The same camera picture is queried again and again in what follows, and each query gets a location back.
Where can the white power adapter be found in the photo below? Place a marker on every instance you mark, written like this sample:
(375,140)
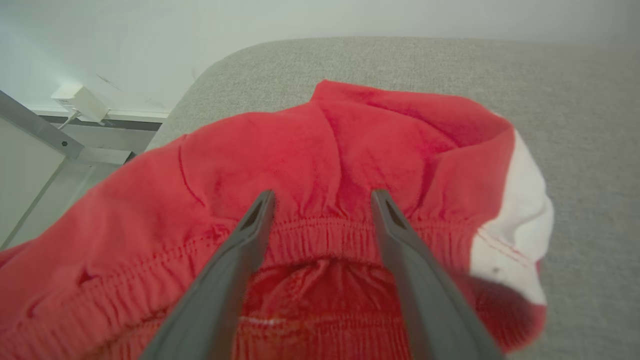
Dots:
(82,102)

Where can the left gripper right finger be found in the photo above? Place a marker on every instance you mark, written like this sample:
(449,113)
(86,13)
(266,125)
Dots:
(430,300)

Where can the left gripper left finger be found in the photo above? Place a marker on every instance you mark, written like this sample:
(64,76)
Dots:
(215,295)

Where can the red Bulls shorts white stripe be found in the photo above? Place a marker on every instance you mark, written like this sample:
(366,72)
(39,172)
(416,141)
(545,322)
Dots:
(325,165)

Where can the white wall baseboard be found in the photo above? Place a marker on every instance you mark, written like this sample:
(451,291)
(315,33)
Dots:
(135,117)

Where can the grey metal frame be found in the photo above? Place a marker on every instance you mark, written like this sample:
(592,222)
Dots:
(40,132)

